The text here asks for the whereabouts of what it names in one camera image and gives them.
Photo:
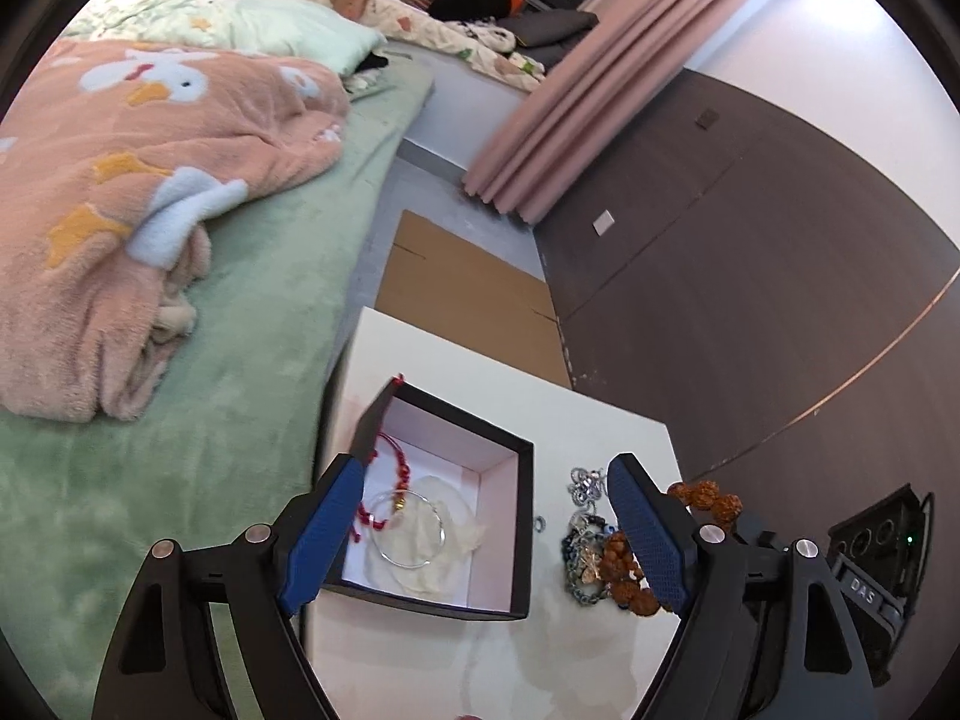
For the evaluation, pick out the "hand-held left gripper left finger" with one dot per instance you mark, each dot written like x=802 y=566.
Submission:
x=322 y=532

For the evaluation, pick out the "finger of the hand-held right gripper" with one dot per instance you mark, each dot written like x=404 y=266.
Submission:
x=757 y=532

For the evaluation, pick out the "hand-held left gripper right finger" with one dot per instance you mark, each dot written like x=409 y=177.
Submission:
x=649 y=540

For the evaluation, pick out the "black jewelry box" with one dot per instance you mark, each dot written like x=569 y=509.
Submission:
x=491 y=547

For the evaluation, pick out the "silver bangle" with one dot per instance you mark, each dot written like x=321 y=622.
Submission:
x=401 y=501

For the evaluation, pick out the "clear plastic bag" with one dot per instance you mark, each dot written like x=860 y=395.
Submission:
x=459 y=540

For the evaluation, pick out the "green bed sheet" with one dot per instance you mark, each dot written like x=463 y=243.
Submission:
x=247 y=375

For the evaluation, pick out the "flat cardboard sheet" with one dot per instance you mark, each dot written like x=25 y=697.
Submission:
x=465 y=292

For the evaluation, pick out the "pink printed blanket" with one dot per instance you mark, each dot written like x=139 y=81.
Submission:
x=150 y=277

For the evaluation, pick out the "pink curtain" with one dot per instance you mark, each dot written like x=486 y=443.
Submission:
x=600 y=67

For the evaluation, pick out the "cream floral quilt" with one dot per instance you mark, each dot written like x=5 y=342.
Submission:
x=420 y=22

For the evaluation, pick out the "grey cushion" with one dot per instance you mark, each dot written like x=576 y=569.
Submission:
x=551 y=26

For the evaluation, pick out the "white wall plate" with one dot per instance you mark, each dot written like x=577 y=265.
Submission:
x=604 y=221

